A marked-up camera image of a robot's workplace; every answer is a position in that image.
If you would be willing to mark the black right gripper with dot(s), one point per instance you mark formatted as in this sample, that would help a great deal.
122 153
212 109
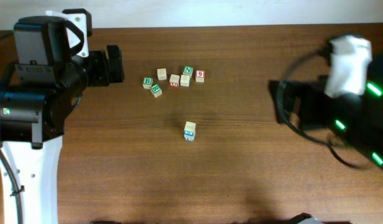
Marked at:
293 102

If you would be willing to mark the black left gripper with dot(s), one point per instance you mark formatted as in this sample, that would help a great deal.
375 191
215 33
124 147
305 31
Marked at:
97 64

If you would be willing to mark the wooden block green V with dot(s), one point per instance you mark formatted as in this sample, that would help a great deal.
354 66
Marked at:
185 80

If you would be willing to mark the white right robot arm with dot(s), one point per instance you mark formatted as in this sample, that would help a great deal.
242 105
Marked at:
357 120

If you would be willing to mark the plain wooden block red side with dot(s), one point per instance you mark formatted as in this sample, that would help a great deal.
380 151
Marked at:
161 74

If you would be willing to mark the wooden block green N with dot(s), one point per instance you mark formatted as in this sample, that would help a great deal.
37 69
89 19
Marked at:
188 70

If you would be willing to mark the wooden block red U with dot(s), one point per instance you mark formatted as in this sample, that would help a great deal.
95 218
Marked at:
174 80

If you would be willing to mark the wooden block red 9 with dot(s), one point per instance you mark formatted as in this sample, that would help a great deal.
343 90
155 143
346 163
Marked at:
200 76

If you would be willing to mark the wooden block yellow J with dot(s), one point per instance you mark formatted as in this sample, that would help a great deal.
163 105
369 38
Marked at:
189 139

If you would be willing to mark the wooden block green B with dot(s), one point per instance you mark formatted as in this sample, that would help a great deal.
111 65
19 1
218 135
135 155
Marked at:
147 82

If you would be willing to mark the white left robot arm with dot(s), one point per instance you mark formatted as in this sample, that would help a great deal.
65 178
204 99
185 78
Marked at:
37 92

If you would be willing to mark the wooden block green R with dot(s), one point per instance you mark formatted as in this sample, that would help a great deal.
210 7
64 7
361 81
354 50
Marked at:
156 90

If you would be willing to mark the wooden block red M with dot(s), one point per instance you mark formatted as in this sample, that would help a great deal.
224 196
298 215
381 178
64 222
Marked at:
189 130

